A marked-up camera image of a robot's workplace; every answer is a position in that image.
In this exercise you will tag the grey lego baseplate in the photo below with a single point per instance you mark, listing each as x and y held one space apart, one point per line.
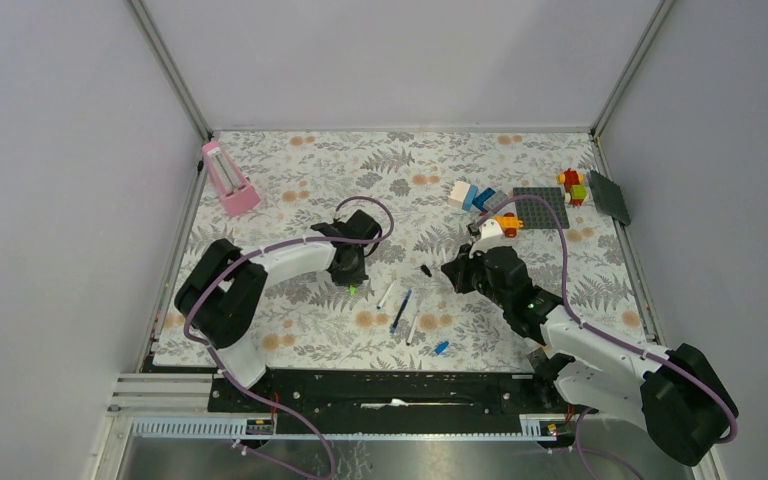
537 216

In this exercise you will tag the blue gel pen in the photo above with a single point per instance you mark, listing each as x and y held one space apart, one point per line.
400 312

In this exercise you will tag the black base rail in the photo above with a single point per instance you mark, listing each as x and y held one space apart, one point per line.
351 397

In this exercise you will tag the white pen dark tip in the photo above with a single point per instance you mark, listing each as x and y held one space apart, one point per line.
412 329

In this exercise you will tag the grey toy brick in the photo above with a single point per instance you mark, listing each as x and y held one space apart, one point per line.
495 200

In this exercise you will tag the white cable duct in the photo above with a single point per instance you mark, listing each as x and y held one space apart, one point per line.
515 428

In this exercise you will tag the blue pen cap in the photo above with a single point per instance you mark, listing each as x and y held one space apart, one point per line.
441 347

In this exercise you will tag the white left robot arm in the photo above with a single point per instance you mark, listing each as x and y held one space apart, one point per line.
221 296

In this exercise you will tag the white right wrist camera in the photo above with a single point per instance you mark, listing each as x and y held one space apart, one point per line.
490 235

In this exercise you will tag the white and blue brick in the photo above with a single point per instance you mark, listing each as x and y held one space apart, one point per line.
462 195

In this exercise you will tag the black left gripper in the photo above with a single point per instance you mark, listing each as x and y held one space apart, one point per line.
353 278

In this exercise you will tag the dark grey lego plate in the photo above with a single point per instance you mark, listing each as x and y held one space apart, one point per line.
608 198

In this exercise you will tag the floral table mat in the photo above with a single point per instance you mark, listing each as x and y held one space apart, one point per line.
402 179

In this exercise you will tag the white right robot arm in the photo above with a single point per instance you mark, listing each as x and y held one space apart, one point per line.
674 395

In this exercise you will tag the red yellow green brick stack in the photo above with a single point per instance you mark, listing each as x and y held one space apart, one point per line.
573 183

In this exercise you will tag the white pen green tip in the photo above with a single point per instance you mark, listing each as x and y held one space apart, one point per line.
385 296

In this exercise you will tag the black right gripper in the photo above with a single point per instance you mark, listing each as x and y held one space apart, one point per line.
458 269

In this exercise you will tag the pink metronome box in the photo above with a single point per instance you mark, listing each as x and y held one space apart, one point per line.
235 192

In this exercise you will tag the blue toy brick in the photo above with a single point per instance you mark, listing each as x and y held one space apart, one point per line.
480 199

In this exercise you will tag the orange toy car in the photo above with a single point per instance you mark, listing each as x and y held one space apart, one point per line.
510 224

